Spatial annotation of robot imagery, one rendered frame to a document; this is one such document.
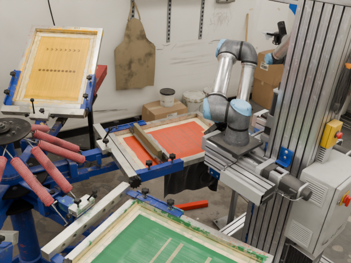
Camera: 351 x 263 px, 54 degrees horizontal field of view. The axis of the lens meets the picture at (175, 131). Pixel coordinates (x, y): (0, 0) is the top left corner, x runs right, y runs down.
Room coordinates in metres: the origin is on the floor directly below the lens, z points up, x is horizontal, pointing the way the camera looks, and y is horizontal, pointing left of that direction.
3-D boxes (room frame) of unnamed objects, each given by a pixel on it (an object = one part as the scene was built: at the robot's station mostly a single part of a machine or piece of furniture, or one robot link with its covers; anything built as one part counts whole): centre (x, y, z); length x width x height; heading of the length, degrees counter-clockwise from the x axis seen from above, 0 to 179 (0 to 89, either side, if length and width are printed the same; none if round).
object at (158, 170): (1.72, 0.08, 0.98); 0.30 x 0.05 x 0.07; 121
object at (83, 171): (1.86, 0.39, 0.89); 1.24 x 0.06 x 0.06; 121
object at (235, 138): (1.67, -0.34, 1.31); 0.15 x 0.15 x 0.10
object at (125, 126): (2.20, 0.36, 0.98); 0.30 x 0.05 x 0.07; 121
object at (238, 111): (1.67, -0.34, 1.42); 0.13 x 0.12 x 0.14; 76
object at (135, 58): (4.04, 0.54, 1.06); 0.53 x 0.07 x 1.05; 121
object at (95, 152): (1.80, 0.50, 1.02); 0.17 x 0.06 x 0.05; 121
